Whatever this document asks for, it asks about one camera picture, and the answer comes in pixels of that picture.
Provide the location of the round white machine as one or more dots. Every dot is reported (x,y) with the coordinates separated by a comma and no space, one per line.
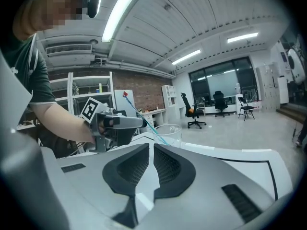
(297,65)

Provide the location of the large dark window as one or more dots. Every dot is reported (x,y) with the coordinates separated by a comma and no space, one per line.
(220,80)

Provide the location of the white water dispenser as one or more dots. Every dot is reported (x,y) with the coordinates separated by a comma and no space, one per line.
(238,97)

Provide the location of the white board panel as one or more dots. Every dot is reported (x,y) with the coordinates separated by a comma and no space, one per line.
(123,104)

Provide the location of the black office chair orange cushion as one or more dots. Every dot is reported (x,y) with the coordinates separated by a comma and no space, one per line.
(193,112)

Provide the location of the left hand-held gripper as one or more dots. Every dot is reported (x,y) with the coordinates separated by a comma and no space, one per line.
(120,126)

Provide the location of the transparent plastic cup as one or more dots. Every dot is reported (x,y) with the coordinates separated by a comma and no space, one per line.
(172,134)

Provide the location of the black folding chair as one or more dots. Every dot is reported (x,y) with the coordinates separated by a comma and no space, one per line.
(245,108)

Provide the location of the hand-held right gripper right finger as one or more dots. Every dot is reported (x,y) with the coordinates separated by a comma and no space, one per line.
(175,176)

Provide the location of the black mesh office chair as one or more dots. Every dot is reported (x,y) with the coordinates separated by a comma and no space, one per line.
(220,102)

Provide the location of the black head-worn camera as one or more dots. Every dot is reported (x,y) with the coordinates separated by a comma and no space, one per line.
(94,5)

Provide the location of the ceiling air conditioner vent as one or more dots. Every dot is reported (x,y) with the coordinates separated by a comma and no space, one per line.
(69,49)

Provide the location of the small white cabinet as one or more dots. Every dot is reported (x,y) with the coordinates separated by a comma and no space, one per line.
(283,90)

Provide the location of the white locker cabinet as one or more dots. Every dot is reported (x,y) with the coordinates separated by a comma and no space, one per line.
(267,87)

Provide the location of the blue star stick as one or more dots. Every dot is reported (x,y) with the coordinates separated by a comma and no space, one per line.
(141,117)

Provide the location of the person's left forearm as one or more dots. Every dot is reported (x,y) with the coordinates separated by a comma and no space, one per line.
(64,123)

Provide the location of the person's head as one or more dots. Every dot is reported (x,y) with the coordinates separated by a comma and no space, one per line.
(48,11)

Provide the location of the white cubby bookshelf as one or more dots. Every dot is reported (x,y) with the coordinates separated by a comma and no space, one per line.
(169,97)

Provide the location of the person's dark green shirt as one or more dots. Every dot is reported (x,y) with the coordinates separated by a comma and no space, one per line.
(26,75)

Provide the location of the person's left hand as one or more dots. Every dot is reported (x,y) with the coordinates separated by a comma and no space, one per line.
(102,127)

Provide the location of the long ceiling light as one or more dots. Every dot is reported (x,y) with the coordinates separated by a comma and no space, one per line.
(242,37)
(120,14)
(186,56)

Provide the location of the yellow green bottle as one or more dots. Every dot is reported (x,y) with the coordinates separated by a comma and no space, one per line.
(100,88)

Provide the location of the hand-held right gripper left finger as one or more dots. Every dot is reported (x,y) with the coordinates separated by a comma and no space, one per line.
(124,176)

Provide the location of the white metal shelf rack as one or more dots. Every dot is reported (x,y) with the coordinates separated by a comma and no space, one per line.
(96,96)

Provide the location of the low white desk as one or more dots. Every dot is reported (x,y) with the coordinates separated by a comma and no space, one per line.
(153,115)

